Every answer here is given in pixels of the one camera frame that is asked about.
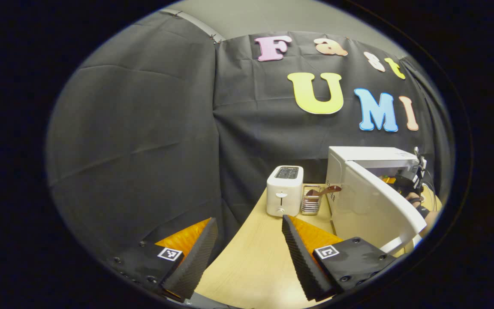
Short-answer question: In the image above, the metal wire utensil holder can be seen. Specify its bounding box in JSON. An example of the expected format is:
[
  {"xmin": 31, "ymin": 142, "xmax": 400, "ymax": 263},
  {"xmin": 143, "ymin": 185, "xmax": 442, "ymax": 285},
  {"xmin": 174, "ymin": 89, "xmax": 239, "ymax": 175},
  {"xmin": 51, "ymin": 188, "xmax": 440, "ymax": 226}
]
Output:
[{"xmin": 301, "ymin": 185, "xmax": 321, "ymax": 215}]

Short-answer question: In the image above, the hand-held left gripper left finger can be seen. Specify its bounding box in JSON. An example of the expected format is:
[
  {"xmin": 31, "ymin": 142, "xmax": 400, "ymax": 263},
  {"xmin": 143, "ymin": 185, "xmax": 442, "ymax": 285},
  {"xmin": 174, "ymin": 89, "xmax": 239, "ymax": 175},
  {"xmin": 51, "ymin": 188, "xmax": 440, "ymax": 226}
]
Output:
[{"xmin": 109, "ymin": 217, "xmax": 219, "ymax": 301}]

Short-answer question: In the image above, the black backdrop cloth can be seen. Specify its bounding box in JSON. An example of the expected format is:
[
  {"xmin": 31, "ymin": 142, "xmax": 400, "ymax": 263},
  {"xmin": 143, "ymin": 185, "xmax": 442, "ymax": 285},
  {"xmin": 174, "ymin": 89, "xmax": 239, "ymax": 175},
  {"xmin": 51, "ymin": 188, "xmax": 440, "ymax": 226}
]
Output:
[{"xmin": 45, "ymin": 11, "xmax": 453, "ymax": 258}]

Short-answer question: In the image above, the white toaster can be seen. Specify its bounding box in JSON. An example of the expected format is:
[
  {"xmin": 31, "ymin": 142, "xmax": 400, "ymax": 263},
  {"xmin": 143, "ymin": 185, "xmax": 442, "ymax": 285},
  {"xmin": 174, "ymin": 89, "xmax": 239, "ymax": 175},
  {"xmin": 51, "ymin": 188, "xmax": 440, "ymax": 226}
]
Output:
[{"xmin": 266, "ymin": 166, "xmax": 304, "ymax": 217}]

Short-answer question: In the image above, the white microwave oven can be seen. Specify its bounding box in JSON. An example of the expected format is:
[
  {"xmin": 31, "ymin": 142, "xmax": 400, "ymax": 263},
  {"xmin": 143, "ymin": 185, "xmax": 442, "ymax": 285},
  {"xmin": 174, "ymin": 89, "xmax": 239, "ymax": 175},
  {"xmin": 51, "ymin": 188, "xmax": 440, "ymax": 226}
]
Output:
[{"xmin": 325, "ymin": 146, "xmax": 428, "ymax": 254}]

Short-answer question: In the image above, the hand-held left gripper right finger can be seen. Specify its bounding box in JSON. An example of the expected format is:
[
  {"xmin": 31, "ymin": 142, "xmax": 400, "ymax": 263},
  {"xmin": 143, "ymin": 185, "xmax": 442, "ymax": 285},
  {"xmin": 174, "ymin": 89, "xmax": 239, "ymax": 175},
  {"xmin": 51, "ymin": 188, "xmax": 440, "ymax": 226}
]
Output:
[{"xmin": 281, "ymin": 215, "xmax": 398, "ymax": 302}]

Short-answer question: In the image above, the brown wooden spoon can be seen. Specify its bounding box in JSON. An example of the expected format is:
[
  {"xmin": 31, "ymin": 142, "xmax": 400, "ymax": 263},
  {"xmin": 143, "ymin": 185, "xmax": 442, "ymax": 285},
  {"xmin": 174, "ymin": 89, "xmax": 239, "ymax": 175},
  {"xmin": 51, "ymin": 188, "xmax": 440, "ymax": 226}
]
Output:
[{"xmin": 306, "ymin": 185, "xmax": 342, "ymax": 199}]

